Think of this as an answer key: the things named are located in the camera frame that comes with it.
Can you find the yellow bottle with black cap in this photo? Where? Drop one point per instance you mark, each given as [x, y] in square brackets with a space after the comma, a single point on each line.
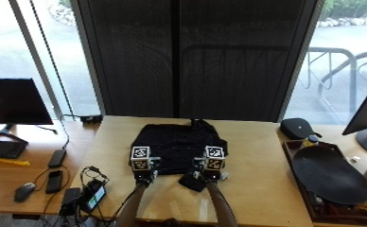
[312, 140]

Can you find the black zip case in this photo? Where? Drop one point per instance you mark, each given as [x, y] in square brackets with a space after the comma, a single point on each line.
[297, 127]

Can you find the small black box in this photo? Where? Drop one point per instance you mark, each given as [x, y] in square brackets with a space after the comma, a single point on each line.
[71, 197]

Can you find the black device with lit screen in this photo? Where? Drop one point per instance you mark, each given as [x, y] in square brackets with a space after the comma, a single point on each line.
[94, 196]

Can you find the black oval dish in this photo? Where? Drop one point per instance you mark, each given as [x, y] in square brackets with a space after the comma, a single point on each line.
[331, 175]

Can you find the person's left hand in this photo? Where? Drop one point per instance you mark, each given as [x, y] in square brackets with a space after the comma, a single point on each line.
[147, 178]

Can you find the black smartphone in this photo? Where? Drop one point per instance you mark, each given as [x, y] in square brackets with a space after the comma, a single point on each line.
[55, 181]

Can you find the white marker cube, glove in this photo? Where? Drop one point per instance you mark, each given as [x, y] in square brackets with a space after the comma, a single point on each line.
[142, 157]
[215, 157]

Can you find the black power adapter brick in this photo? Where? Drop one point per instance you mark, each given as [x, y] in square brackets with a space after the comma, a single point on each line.
[58, 158]

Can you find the dark mesh window screen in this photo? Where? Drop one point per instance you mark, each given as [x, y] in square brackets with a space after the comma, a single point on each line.
[192, 60]

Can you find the white marker cube, left glove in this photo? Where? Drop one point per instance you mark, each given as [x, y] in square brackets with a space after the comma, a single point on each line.
[142, 157]

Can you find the person's right hand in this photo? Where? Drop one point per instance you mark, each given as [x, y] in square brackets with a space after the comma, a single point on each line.
[212, 176]

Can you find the large black computer monitor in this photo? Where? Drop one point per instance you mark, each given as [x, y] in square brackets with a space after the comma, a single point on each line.
[11, 101]

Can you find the yellow flat tool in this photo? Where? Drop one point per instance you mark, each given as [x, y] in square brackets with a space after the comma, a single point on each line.
[11, 161]

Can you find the brown wooden tray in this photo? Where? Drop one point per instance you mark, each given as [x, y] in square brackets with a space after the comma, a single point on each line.
[305, 189]

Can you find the white window frame post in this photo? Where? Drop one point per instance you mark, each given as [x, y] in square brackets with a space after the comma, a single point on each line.
[36, 60]

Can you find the black plug adapter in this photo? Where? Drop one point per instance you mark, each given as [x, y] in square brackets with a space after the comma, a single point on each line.
[91, 119]

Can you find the small white block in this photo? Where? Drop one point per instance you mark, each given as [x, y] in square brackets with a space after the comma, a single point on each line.
[355, 159]

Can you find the black upright pole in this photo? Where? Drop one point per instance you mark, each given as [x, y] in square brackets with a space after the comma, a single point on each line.
[193, 123]

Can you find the white marker cube, right glove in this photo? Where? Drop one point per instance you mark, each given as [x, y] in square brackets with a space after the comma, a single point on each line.
[215, 157]

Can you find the black garment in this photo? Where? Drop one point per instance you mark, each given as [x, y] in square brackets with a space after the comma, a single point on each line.
[175, 145]

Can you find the black monitor stand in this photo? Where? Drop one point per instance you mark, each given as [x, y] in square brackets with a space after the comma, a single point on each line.
[3, 133]

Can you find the black keyboard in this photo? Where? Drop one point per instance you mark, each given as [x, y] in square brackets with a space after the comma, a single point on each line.
[2, 148]

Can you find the grey computer mouse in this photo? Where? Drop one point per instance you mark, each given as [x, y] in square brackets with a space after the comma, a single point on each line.
[24, 191]

